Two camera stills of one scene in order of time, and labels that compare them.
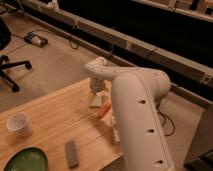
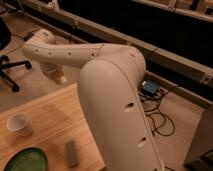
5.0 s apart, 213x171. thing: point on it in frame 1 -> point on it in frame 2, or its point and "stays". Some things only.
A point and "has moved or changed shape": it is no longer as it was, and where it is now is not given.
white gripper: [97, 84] -> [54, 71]
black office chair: [5, 40] stays
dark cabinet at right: [200, 155] stays
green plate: [28, 159] stays
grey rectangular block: [71, 151] stays
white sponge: [96, 100] has moved or changed shape
